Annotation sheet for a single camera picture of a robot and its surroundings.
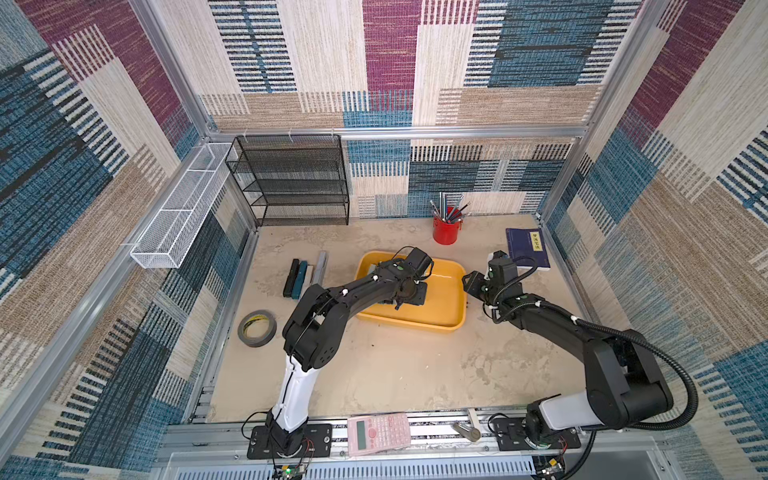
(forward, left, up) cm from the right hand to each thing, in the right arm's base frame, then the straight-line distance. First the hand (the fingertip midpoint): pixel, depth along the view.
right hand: (469, 283), depth 92 cm
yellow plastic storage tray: (-4, +7, -7) cm, 11 cm away
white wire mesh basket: (-3, +77, +26) cm, 81 cm away
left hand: (-2, +15, -4) cm, 16 cm away
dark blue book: (+22, -27, -7) cm, 35 cm away
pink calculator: (-38, +30, -8) cm, 49 cm away
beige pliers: (+5, +51, -4) cm, 52 cm away
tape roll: (-15, +64, -6) cm, 66 cm away
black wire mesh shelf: (+38, +59, +12) cm, 71 cm away
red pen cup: (+25, +3, -5) cm, 26 cm away
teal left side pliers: (+5, +54, -4) cm, 54 cm away
